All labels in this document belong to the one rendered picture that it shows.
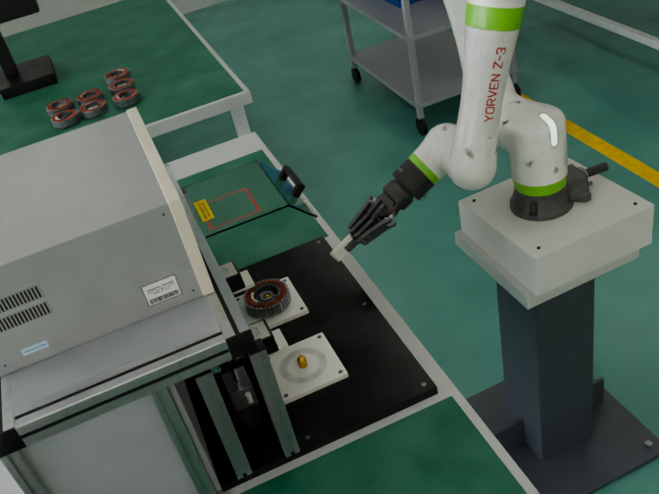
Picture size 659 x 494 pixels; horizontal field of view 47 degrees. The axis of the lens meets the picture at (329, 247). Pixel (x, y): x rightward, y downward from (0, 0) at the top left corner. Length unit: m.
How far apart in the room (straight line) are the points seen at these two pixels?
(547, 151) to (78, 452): 1.14
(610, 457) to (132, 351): 1.53
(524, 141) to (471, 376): 1.11
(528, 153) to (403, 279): 1.40
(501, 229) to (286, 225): 0.65
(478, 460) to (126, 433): 0.64
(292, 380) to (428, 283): 1.46
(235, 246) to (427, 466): 0.93
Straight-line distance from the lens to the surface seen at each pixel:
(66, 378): 1.33
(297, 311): 1.79
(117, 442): 1.37
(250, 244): 2.11
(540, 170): 1.77
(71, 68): 3.89
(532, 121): 1.74
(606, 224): 1.81
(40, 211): 1.39
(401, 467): 1.48
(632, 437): 2.46
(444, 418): 1.54
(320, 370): 1.63
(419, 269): 3.09
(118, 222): 1.26
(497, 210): 1.89
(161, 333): 1.33
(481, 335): 2.77
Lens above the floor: 1.93
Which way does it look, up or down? 36 degrees down
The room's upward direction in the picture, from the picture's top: 14 degrees counter-clockwise
